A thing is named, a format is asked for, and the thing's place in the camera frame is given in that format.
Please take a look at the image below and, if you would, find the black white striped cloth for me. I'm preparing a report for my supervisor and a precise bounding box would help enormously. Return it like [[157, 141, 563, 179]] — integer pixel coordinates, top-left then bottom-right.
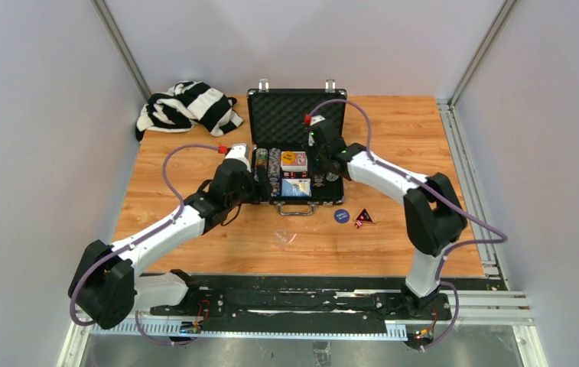
[[135, 80, 243, 141]]

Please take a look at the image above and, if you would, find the red dice row in case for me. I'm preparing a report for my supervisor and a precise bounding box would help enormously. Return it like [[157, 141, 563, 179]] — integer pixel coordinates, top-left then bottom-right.
[[282, 171, 310, 179]]

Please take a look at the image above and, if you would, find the blue card deck box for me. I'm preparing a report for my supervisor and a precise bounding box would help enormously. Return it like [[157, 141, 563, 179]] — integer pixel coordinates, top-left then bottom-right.
[[281, 178, 311, 197]]

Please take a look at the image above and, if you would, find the clear dealer button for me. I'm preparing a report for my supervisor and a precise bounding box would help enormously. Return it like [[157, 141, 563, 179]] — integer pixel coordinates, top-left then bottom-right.
[[272, 229, 298, 246]]

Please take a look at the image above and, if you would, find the blue small blind button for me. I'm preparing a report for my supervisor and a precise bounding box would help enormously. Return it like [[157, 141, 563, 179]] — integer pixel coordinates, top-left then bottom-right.
[[333, 209, 350, 224]]

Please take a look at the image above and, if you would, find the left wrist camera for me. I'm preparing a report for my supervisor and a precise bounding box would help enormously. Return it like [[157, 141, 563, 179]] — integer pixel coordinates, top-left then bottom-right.
[[225, 143, 252, 171]]

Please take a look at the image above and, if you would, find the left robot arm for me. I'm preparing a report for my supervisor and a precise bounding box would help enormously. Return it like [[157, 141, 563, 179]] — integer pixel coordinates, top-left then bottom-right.
[[68, 158, 272, 330]]

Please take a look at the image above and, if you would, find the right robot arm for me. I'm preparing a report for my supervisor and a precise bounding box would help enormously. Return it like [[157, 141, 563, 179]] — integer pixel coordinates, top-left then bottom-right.
[[304, 115, 467, 319]]

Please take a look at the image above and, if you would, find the orange black loose chip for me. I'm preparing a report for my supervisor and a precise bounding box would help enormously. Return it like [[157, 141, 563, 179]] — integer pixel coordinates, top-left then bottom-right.
[[311, 174, 325, 187]]

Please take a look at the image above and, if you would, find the green chip row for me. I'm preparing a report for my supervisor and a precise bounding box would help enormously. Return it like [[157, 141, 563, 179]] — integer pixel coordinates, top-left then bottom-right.
[[253, 148, 269, 180]]

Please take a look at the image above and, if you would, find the red playing card deck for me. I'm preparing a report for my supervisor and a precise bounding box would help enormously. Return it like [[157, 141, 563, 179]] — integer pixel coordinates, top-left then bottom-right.
[[281, 151, 308, 172]]

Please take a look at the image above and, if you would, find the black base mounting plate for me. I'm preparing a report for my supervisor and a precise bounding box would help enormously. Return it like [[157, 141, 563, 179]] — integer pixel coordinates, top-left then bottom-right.
[[149, 274, 453, 334]]

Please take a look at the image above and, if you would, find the black poker set case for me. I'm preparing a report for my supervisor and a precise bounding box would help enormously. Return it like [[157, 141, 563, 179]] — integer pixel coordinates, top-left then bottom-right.
[[247, 80, 347, 216]]

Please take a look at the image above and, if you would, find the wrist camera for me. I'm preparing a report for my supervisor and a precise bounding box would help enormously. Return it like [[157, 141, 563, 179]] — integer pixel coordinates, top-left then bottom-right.
[[307, 115, 326, 147], [225, 143, 252, 171]]

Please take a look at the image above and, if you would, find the yellow big blind button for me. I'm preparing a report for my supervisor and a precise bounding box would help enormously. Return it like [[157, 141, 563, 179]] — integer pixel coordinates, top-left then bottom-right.
[[281, 151, 297, 166]]

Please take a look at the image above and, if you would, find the red triangular button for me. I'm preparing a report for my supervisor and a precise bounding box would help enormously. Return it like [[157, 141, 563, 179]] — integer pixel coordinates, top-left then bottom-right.
[[355, 209, 374, 223]]

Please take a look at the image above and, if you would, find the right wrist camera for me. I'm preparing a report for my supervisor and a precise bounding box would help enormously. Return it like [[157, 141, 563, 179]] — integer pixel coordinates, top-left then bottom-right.
[[307, 115, 326, 147]]

